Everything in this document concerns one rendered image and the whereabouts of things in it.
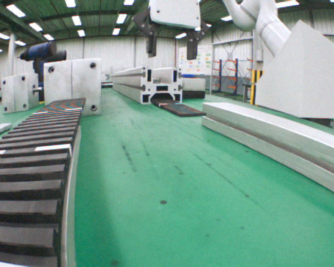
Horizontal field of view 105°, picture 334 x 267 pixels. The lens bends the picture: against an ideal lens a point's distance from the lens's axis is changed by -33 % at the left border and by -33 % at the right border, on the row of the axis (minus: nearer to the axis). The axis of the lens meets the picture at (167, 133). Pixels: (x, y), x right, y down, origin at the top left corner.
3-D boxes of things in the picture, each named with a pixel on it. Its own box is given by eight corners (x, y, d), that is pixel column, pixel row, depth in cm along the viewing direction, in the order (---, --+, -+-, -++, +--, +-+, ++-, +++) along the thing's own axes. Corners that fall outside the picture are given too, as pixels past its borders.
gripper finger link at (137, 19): (131, 4, 29) (134, 29, 30) (169, 3, 31) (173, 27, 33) (130, 6, 30) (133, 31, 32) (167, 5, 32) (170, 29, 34)
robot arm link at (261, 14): (271, 50, 60) (246, 19, 71) (300, 24, 47) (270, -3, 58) (255, 35, 54) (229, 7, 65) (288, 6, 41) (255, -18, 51)
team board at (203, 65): (173, 100, 674) (174, 47, 617) (183, 99, 705) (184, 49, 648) (206, 106, 564) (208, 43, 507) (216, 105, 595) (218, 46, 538)
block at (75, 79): (116, 114, 31) (115, 57, 28) (46, 120, 26) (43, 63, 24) (111, 106, 39) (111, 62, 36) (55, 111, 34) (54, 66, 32)
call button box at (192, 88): (205, 98, 56) (205, 78, 55) (176, 98, 53) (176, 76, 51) (192, 95, 64) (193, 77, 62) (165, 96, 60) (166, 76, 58)
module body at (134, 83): (181, 103, 45) (182, 67, 43) (140, 104, 41) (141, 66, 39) (124, 87, 116) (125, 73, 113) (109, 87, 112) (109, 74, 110)
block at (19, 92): (36, 109, 38) (35, 71, 36) (2, 114, 34) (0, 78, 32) (46, 104, 47) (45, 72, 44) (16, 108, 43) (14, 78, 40)
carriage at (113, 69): (133, 78, 94) (133, 64, 92) (112, 78, 90) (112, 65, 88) (128, 78, 108) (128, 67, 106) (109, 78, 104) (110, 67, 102)
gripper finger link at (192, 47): (193, 28, 33) (193, 59, 35) (207, 30, 35) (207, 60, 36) (186, 30, 36) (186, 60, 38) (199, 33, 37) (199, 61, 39)
